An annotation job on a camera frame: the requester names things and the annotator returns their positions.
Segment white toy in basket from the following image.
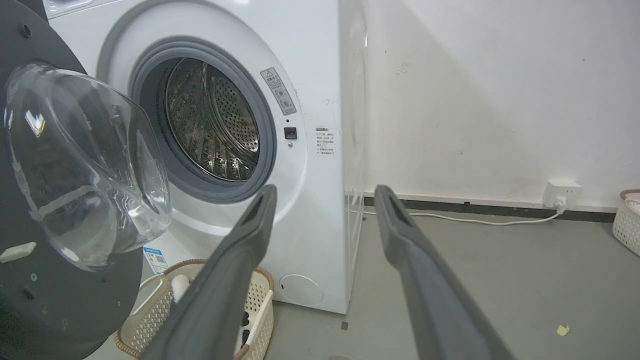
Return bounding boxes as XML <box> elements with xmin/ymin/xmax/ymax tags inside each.
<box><xmin>171</xmin><ymin>275</ymin><xmax>191</xmax><ymax>304</ymax></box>

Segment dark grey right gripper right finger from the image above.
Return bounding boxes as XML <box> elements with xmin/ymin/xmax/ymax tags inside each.
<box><xmin>374</xmin><ymin>185</ymin><xmax>516</xmax><ymax>360</ymax></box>

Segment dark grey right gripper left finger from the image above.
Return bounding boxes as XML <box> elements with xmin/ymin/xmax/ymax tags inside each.
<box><xmin>139</xmin><ymin>184</ymin><xmax>278</xmax><ymax>360</ymax></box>

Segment black washing machine door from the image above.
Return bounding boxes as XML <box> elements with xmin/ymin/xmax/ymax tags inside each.
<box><xmin>0</xmin><ymin>0</ymin><xmax>173</xmax><ymax>360</ymax></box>

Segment white power cable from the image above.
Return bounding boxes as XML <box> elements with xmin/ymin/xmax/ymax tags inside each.
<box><xmin>346</xmin><ymin>204</ymin><xmax>567</xmax><ymax>226</ymax></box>

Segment white plastic laundry basket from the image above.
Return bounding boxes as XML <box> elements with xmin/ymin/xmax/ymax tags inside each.
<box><xmin>114</xmin><ymin>258</ymin><xmax>275</xmax><ymax>360</ymax></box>

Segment white front-load washing machine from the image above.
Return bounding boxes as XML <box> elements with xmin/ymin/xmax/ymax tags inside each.
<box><xmin>42</xmin><ymin>0</ymin><xmax>368</xmax><ymax>315</ymax></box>

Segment white wall power socket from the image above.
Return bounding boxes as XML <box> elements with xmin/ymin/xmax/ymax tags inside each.
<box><xmin>543</xmin><ymin>179</ymin><xmax>583</xmax><ymax>210</ymax></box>

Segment white perforated basket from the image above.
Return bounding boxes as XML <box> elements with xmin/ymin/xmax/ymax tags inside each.
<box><xmin>612</xmin><ymin>189</ymin><xmax>640</xmax><ymax>258</ymax></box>

